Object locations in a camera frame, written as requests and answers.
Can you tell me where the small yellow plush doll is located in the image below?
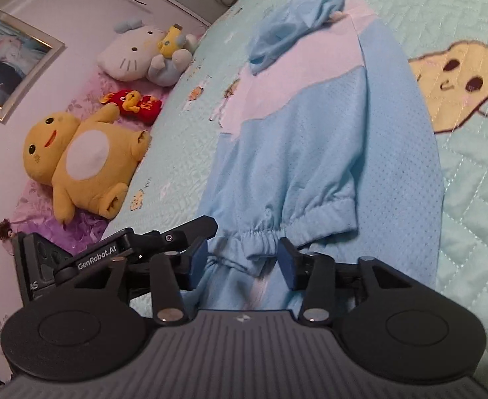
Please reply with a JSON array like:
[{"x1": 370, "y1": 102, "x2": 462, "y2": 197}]
[{"x1": 157, "y1": 25, "x2": 185, "y2": 58}]

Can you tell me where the blue and white hoodie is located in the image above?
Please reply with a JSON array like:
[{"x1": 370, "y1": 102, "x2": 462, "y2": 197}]
[{"x1": 194, "y1": 0, "x2": 446, "y2": 312}]

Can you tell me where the red plush toy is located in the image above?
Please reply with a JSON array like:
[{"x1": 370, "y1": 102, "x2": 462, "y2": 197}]
[{"x1": 99, "y1": 89, "x2": 163, "y2": 124}]

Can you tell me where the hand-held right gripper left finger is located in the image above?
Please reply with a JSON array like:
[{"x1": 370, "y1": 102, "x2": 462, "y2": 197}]
[{"x1": 73, "y1": 237, "x2": 208, "y2": 327}]

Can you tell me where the purple floral blanket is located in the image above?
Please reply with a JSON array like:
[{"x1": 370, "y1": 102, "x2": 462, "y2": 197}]
[{"x1": 11, "y1": 29, "x2": 211, "y2": 258}]

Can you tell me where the green quilted bedspread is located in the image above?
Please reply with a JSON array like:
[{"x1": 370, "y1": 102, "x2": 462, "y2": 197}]
[{"x1": 100, "y1": 0, "x2": 488, "y2": 387}]

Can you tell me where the framed photo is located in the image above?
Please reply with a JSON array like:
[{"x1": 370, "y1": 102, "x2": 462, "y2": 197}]
[{"x1": 0, "y1": 9, "x2": 67, "y2": 124}]

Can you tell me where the yellow plush toy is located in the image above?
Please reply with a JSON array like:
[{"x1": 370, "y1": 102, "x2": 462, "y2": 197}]
[{"x1": 23, "y1": 104, "x2": 152, "y2": 225}]

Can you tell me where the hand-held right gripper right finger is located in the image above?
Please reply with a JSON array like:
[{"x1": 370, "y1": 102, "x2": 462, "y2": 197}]
[{"x1": 278, "y1": 237, "x2": 413, "y2": 327}]

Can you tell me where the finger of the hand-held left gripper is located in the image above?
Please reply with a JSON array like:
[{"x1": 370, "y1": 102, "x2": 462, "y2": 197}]
[{"x1": 128, "y1": 215, "x2": 219, "y2": 258}]

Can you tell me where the white cat plush toy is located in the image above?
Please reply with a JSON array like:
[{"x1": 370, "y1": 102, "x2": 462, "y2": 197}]
[{"x1": 97, "y1": 17, "x2": 199, "y2": 88}]

